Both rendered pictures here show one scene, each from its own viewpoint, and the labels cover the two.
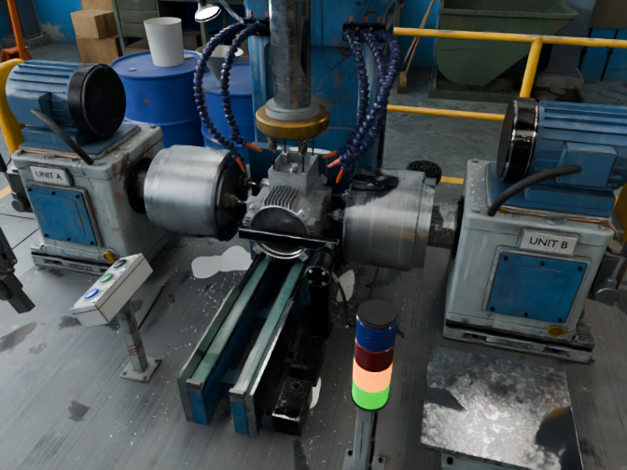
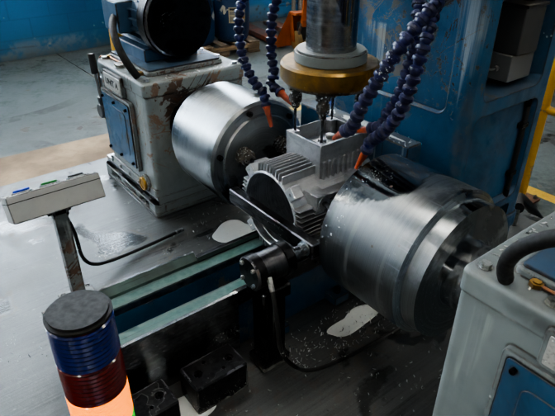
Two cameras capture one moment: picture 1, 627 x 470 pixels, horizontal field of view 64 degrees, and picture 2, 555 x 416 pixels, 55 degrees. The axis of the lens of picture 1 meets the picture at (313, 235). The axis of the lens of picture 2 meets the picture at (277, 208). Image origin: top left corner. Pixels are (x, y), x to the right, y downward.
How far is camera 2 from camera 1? 0.61 m
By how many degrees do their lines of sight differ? 32
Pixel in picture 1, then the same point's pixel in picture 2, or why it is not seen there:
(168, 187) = (187, 121)
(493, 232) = (502, 314)
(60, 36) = not seen: hidden behind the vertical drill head
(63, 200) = (118, 111)
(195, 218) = (199, 163)
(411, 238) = (394, 275)
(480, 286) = (476, 402)
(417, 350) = not seen: outside the picture
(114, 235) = (149, 162)
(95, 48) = not seen: hidden behind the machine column
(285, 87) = (312, 20)
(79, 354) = (54, 261)
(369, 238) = (345, 253)
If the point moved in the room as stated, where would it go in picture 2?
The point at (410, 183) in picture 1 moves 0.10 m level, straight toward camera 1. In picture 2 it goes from (432, 194) to (387, 218)
